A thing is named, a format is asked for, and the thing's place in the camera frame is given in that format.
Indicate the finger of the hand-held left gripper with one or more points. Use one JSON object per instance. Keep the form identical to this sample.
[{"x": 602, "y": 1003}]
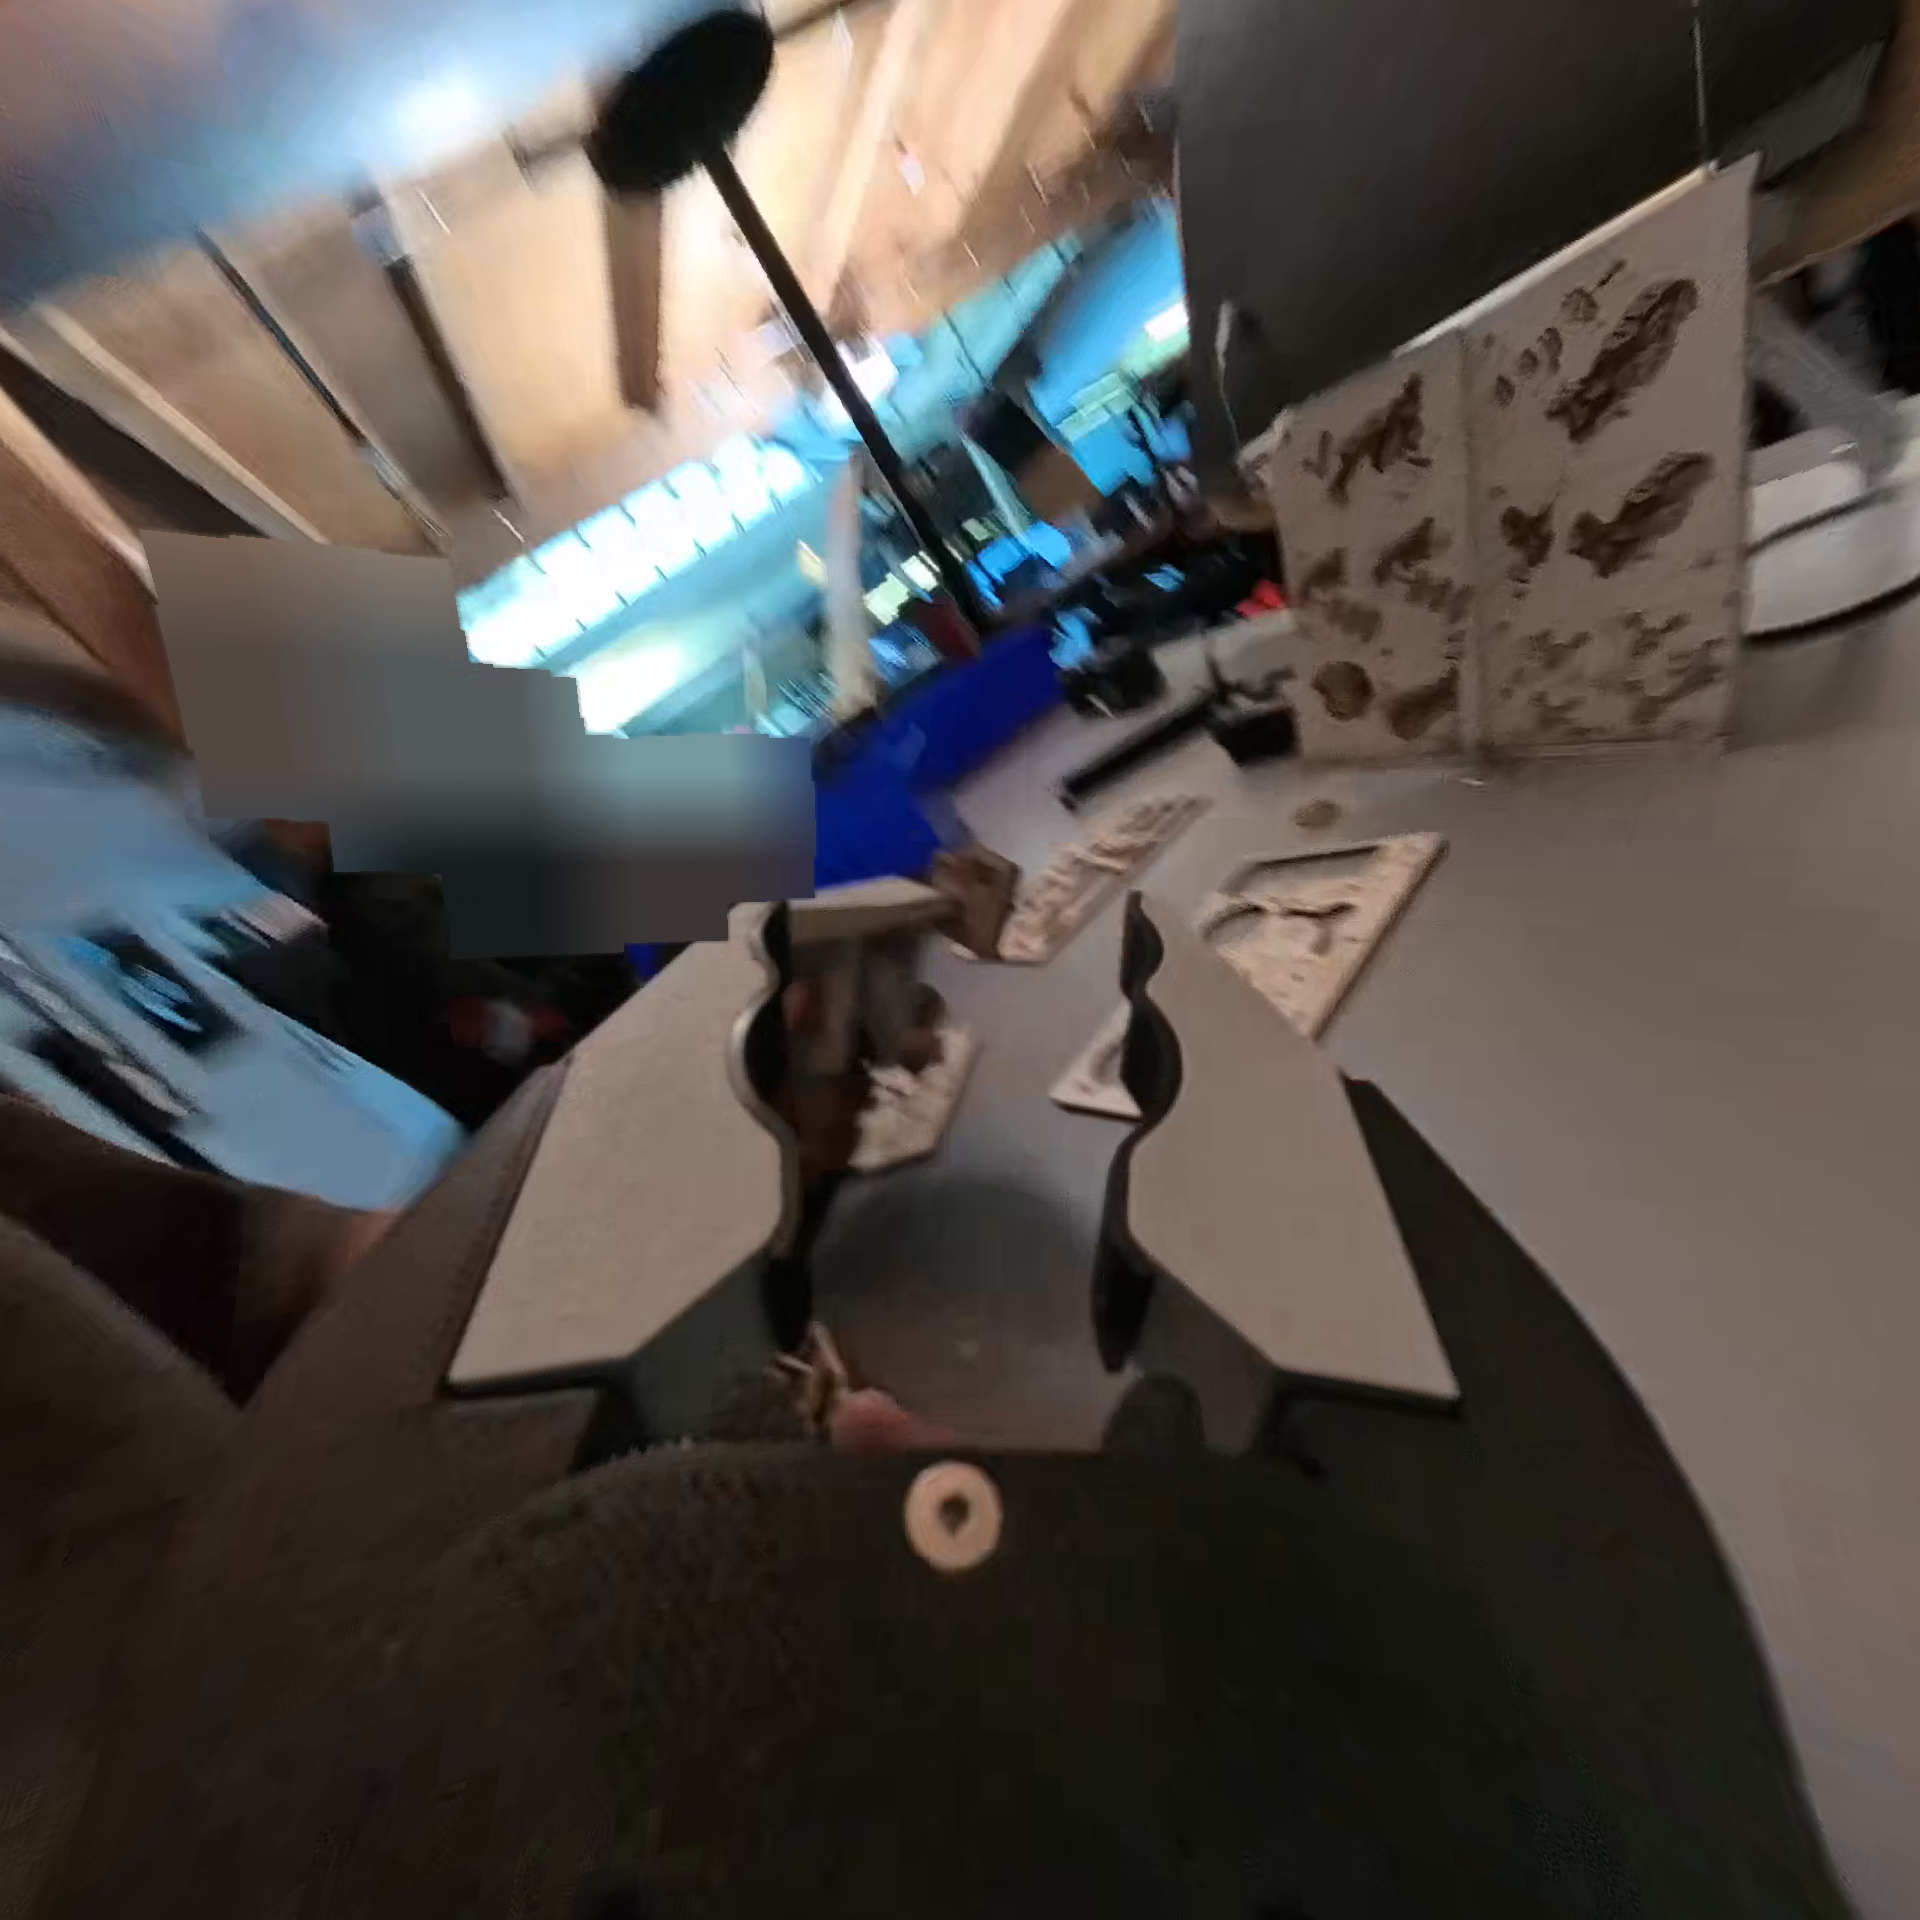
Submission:
[{"x": 870, "y": 910}]

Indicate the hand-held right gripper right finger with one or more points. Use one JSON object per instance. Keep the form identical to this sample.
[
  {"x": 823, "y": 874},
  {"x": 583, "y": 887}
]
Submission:
[{"x": 1277, "y": 1200}]

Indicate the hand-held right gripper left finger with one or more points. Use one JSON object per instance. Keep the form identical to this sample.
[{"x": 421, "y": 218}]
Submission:
[{"x": 629, "y": 1171}]

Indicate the person's left forearm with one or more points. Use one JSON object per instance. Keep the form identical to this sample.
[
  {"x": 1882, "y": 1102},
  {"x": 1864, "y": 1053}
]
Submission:
[{"x": 150, "y": 1349}]

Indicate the grey desk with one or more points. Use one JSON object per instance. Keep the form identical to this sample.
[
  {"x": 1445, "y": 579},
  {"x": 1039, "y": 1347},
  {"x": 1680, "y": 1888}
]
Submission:
[{"x": 1652, "y": 1125}]

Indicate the blue plastic bin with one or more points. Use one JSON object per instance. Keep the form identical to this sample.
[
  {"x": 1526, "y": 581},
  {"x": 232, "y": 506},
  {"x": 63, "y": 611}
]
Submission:
[{"x": 930, "y": 751}]

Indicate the laser-cut plywood sheet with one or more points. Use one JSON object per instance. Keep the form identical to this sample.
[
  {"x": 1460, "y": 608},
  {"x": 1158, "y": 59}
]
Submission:
[{"x": 1394, "y": 870}]

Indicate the black round-base pole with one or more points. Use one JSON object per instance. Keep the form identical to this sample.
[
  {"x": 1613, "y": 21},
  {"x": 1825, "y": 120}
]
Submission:
[{"x": 682, "y": 99}]

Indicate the black standing board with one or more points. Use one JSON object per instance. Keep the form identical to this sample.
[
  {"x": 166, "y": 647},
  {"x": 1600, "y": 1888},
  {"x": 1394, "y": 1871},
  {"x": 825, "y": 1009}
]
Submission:
[{"x": 1425, "y": 150}]

